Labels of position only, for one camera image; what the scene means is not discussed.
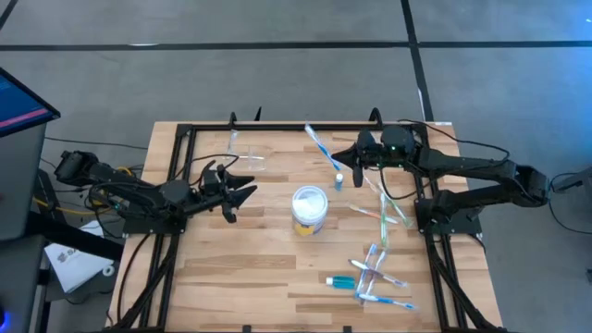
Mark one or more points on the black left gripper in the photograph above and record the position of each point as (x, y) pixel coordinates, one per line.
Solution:
(215, 189)

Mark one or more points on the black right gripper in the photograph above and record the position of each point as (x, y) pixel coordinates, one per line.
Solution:
(370, 152)

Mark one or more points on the teal mouthwash bottle white cap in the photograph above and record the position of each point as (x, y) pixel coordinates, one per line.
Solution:
(344, 282)
(339, 184)

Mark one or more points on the blue toothbrush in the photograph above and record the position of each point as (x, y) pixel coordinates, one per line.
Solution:
(319, 144)
(386, 301)
(371, 253)

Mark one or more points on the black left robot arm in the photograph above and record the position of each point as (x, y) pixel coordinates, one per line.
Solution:
(176, 192)

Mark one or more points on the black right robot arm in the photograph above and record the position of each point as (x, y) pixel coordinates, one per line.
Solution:
(462, 164)

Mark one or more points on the clear plastic toothbrush package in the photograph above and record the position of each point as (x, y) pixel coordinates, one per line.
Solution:
(254, 162)

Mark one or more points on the white tape roll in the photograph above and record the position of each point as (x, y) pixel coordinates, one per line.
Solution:
(105, 273)

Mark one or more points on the black stand beam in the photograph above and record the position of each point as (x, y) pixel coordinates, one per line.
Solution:
(69, 236)

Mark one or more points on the white printed booklet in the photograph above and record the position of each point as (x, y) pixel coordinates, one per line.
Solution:
(74, 268)

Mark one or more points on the grey cabinet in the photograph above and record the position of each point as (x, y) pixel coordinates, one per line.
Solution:
(18, 185)

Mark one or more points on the grey stand leg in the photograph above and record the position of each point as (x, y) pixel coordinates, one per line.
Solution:
(580, 178)

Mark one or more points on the monitor with blue screen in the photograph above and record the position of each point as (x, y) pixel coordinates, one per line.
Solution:
(18, 102)

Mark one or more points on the dark grey box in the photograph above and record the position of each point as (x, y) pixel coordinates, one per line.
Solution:
(18, 277)

